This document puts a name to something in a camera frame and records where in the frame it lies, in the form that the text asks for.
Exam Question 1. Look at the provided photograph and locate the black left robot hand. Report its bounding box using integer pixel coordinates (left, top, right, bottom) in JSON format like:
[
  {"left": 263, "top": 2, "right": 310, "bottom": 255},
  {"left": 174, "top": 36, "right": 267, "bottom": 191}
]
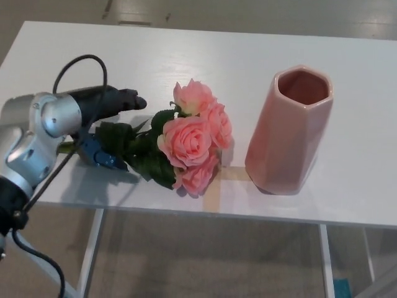
[{"left": 66, "top": 86, "right": 148, "bottom": 172}]

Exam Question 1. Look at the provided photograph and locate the pink artificial rose bouquet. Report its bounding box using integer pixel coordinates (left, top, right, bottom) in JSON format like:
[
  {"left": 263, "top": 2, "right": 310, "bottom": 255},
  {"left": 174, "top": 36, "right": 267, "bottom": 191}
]
[{"left": 57, "top": 78, "right": 233, "bottom": 197}]

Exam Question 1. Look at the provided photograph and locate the pink faceted ceramic vase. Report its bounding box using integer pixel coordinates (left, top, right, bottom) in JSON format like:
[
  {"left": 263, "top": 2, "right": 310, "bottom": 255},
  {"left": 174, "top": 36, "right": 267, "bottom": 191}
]
[{"left": 244, "top": 64, "right": 335, "bottom": 196}]

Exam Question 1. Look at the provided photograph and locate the beige tape strip lengthwise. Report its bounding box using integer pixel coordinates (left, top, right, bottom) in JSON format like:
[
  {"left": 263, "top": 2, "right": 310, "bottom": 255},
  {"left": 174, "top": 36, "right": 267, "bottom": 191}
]
[{"left": 202, "top": 179, "right": 223, "bottom": 214}]

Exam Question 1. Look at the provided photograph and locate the beige tape strip crosswise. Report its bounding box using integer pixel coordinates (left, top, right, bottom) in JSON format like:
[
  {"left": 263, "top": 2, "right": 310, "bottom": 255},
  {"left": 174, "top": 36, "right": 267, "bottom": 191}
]
[{"left": 221, "top": 165, "right": 251, "bottom": 181}]

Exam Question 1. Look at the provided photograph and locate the white table leg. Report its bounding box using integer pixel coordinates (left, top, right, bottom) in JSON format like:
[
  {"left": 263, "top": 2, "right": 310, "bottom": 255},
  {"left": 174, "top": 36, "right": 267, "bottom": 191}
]
[
  {"left": 362, "top": 228, "right": 378, "bottom": 298},
  {"left": 319, "top": 223, "right": 337, "bottom": 298},
  {"left": 75, "top": 208, "right": 105, "bottom": 298}
]

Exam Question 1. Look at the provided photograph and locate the light blue metal bar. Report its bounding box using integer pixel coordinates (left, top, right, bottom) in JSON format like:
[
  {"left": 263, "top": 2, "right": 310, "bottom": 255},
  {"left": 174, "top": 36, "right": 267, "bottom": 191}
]
[{"left": 6, "top": 231, "right": 76, "bottom": 298}]

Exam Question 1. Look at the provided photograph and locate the blue floor tape piece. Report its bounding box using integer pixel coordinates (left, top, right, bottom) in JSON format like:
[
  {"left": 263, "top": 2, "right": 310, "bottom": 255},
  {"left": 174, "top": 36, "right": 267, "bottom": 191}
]
[{"left": 334, "top": 278, "right": 353, "bottom": 298}]

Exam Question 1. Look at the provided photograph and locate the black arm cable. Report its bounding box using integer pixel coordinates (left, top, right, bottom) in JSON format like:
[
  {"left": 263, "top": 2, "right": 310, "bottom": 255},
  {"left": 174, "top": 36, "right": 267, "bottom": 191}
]
[{"left": 5, "top": 54, "right": 109, "bottom": 298}]

